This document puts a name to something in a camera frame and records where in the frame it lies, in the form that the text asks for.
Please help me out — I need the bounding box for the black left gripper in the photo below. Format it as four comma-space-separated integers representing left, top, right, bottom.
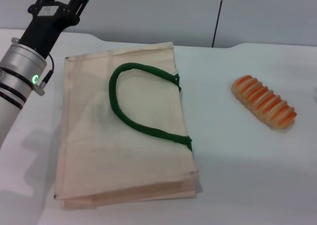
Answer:
18, 0, 90, 59

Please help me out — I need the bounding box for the thin dark background pole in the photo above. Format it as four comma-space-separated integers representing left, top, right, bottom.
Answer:
211, 0, 227, 48

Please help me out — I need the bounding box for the orange striped bread loaf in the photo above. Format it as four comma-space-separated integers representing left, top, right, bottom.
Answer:
230, 74, 298, 131

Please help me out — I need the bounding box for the cream handbag with green handles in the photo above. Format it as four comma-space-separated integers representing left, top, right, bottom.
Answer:
53, 42, 200, 211

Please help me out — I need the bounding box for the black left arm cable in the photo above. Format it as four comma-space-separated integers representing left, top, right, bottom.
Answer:
37, 53, 55, 91

